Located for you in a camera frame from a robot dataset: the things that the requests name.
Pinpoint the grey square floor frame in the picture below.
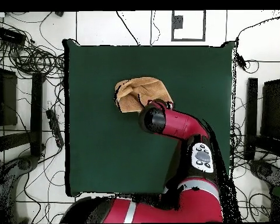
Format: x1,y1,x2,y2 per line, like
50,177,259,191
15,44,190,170
170,9,207,42

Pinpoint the black power adapter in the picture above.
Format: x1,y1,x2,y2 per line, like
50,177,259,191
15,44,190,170
234,52,248,72

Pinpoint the dark green table cloth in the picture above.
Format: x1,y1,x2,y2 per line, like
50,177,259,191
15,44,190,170
62,38,236,198

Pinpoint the black box device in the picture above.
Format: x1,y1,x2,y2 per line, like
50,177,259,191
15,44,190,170
0,26,27,46

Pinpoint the black frame stand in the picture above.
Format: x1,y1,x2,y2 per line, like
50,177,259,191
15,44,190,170
0,52,46,164
244,59,280,162

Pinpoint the grey stand foot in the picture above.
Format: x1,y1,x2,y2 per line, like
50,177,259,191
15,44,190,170
0,155,40,187
248,159,280,187

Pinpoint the black power strip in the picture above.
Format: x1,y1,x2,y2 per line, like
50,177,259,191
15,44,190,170
45,108,65,148

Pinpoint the tan terry towel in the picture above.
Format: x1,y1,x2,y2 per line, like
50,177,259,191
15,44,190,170
114,76,174,114

